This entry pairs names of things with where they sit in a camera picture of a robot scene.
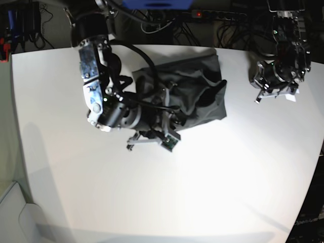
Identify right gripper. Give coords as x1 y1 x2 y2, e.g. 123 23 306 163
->
125 83 181 151

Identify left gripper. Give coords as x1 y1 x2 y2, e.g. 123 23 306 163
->
255 82 299 104

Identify dark grey t-shirt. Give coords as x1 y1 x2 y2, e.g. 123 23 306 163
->
133 52 227 131

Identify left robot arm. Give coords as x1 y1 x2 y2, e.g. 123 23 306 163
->
250 1 311 104

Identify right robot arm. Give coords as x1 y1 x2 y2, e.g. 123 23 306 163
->
64 1 181 151

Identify black power strip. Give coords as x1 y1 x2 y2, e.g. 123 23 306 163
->
191 10 247 21

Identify blue box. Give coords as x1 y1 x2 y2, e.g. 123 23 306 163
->
123 0 193 10

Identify white side table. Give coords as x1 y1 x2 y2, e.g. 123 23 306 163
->
1 182 56 242

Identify red clamp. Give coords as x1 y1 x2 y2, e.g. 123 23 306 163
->
0 37 11 62

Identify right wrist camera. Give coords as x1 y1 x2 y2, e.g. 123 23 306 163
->
161 136 179 152

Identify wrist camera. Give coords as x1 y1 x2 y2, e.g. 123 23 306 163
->
161 136 179 152
285 94 296 102

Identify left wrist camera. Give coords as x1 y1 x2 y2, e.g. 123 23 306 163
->
285 94 296 102

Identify white cable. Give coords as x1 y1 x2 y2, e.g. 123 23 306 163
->
140 11 174 34

